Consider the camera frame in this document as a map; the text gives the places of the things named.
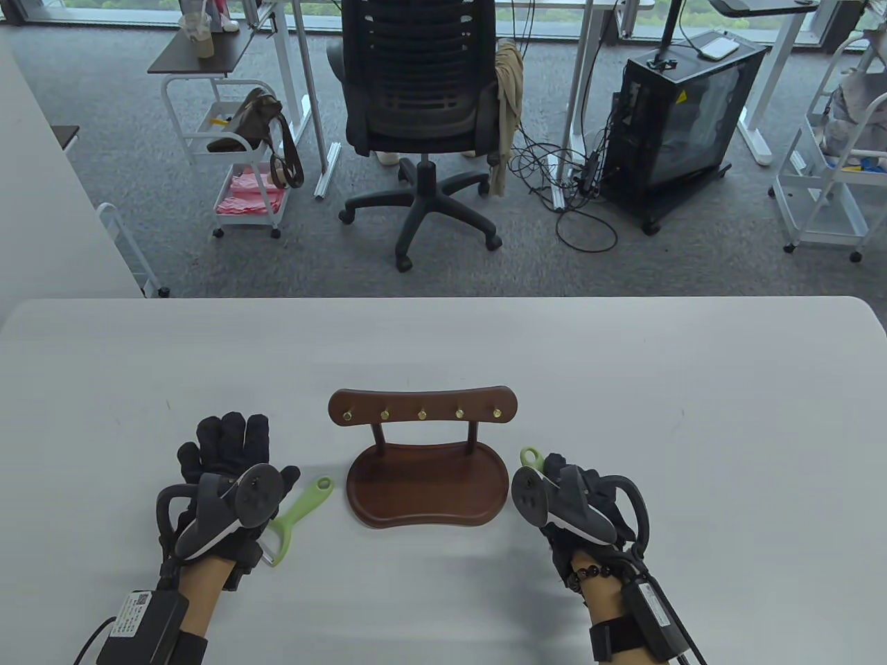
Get person's left hand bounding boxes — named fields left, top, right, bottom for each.
left=161, top=412, right=302, bottom=591

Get black box on left wrist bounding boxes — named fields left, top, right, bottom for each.
left=96, top=589, right=190, bottom=665

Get brown shoulder bag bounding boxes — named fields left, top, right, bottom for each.
left=206, top=87, right=306, bottom=190

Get person's right hand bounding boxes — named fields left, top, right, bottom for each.
left=539, top=452, right=640, bottom=593

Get black box on right wrist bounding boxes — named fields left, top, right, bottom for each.
left=619, top=578, right=685, bottom=660

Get grey controller on glove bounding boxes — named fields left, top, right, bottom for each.
left=155, top=463, right=282, bottom=563
left=511, top=465, right=651, bottom=555

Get black right wrist strap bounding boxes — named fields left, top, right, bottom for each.
left=589, top=615, right=671, bottom=665

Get tangle of black cables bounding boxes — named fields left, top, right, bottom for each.
left=508, top=114, right=622, bottom=254

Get brown wooden key hook stand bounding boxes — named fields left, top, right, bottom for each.
left=328, top=386, right=519, bottom=530

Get white wheeled rack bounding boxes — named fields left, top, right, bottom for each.
left=96, top=202, right=171, bottom=300

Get black left wrist strap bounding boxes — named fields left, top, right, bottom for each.
left=161, top=629, right=209, bottom=665

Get beige garment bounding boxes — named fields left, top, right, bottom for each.
left=489, top=39, right=526, bottom=199

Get black wrist strap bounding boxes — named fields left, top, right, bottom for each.
left=589, top=615, right=671, bottom=665
left=161, top=629, right=209, bottom=665

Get dark bead bracelet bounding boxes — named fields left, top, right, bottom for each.
left=567, top=564, right=616, bottom=592

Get white trolley with dark top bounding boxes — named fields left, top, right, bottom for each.
left=146, top=26, right=293, bottom=240

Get grey bag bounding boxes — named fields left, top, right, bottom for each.
left=820, top=72, right=887, bottom=159

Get black office chair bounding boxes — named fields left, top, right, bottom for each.
left=326, top=0, right=522, bottom=273

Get white wheeled storage trolley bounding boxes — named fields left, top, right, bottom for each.
left=767, top=26, right=887, bottom=263

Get white desk leg frame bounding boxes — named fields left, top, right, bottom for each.
left=258, top=0, right=343, bottom=202
left=712, top=0, right=843, bottom=168
left=547, top=0, right=657, bottom=213

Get grey controller on right glove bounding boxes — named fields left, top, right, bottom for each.
left=511, top=465, right=651, bottom=555

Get pink plastic bags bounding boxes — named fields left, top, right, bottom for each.
left=216, top=172, right=289, bottom=216

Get black cable on left wrist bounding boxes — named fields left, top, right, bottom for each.
left=72, top=615, right=117, bottom=665

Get person's left forearm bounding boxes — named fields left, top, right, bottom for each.
left=175, top=554, right=238, bottom=639

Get person's right forearm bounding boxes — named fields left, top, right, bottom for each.
left=570, top=550, right=642, bottom=630

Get black computer tower case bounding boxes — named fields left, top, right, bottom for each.
left=600, top=31, right=769, bottom=237

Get black box on wrist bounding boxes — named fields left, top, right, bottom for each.
left=619, top=578, right=685, bottom=660
left=96, top=589, right=190, bottom=665

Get green peeler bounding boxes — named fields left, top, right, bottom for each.
left=259, top=476, right=336, bottom=568

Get clear plastic drink cup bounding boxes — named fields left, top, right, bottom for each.
left=178, top=13, right=213, bottom=59

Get grey controller on left glove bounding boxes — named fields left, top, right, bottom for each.
left=155, top=463, right=282, bottom=563

